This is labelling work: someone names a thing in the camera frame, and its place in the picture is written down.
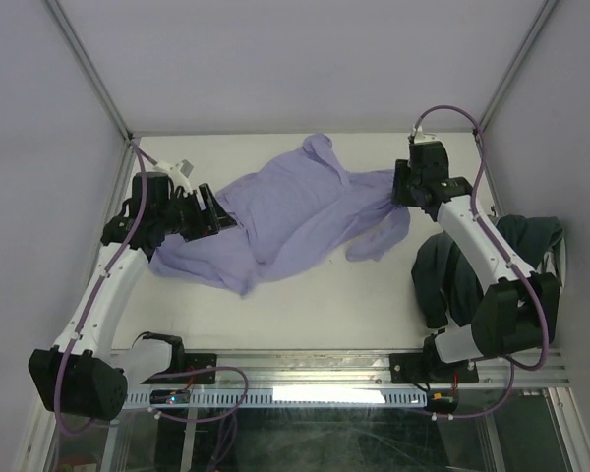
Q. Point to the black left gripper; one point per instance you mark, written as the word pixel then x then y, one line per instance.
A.
pixel 207 221

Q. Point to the aluminium right frame post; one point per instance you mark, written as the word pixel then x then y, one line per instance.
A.
pixel 521 55

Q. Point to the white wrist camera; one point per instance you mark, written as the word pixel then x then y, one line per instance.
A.
pixel 179 173
pixel 419 137

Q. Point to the lilac purple jacket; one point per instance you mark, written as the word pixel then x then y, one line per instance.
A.
pixel 289 216

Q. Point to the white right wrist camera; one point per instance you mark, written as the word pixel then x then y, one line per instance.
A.
pixel 419 137

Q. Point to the aluminium left frame post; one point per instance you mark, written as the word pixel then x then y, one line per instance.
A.
pixel 60 18

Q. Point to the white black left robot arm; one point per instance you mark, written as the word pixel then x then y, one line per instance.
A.
pixel 77 375

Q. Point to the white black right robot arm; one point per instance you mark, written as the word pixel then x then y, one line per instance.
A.
pixel 519 308

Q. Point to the white slotted cable duct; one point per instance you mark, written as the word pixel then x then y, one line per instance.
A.
pixel 282 396

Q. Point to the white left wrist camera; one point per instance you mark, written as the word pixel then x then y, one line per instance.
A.
pixel 179 173

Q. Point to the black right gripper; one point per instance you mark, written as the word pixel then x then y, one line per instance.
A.
pixel 401 169

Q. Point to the aluminium frame post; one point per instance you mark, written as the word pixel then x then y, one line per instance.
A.
pixel 60 18
pixel 521 55

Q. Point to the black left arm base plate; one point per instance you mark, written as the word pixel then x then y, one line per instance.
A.
pixel 196 366

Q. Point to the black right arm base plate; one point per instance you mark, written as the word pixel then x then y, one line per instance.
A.
pixel 413 368

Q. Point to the dark green grey jacket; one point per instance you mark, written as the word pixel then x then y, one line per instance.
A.
pixel 447 288

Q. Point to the aluminium mounting rail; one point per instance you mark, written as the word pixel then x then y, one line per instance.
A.
pixel 362 367

